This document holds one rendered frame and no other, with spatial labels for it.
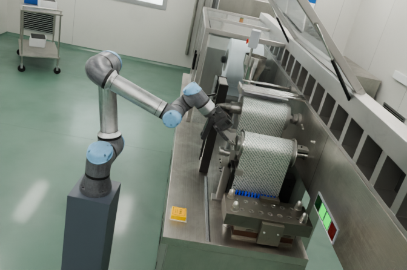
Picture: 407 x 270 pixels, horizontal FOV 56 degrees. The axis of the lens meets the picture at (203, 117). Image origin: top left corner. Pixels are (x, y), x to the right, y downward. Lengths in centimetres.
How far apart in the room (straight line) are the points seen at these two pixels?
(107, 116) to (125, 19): 554
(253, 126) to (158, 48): 548
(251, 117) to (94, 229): 95
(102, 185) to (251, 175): 71
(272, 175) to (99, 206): 83
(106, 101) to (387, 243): 128
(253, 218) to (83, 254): 87
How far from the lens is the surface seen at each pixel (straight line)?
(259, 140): 181
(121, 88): 166
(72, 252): 210
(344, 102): 168
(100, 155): 180
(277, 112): 202
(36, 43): 648
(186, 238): 175
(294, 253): 187
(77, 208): 193
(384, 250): 130
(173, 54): 736
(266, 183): 191
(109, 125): 190
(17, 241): 304
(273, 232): 180
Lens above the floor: 202
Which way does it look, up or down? 22 degrees down
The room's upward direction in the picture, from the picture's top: 13 degrees clockwise
